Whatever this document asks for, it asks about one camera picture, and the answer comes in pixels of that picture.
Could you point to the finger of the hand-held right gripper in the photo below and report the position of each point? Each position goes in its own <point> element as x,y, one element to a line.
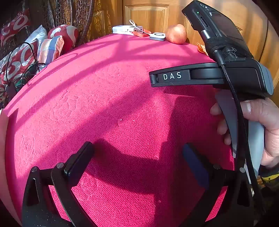
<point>196,76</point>

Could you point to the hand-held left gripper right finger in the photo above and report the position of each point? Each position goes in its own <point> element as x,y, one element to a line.
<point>195,165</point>

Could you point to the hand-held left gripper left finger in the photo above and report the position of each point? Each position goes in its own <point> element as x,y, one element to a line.
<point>80,161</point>

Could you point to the person's right hand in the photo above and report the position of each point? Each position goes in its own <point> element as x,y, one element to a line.
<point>268,117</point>

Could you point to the orange peel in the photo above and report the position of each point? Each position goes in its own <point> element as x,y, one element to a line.
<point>201,48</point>

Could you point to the red apple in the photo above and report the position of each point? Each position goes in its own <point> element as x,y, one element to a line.
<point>176,33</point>

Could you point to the white round device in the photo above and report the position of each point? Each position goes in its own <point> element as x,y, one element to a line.
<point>157,36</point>

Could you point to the small orange tray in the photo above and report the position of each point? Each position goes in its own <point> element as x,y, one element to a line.
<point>145,33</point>

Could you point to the yellow black item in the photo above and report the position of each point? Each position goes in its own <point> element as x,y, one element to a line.
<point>270,178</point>

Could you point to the wooden door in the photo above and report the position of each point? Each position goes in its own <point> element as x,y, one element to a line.
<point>148,13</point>

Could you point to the white rectangular box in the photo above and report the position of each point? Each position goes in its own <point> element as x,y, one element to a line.
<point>122,30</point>

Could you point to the dark power adapter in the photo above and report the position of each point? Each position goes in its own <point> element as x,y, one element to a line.
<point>11,90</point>

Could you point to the green item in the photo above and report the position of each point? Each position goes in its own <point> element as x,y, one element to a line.
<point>28,74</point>

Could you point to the plaid pillow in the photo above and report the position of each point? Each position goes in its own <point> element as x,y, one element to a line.
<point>51,49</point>

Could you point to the large red-white patterned pillow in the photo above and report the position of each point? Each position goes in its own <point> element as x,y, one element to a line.
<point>19,61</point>

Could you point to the round red-white pillow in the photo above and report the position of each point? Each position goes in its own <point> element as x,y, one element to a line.
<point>65,35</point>

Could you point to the white pillow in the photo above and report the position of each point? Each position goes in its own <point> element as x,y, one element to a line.
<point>37,35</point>

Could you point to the brown wicker hanging chair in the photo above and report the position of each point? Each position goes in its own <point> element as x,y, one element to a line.
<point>65,13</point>

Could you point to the small hanging red-white pillow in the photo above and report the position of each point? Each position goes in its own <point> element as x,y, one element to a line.
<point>15,24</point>

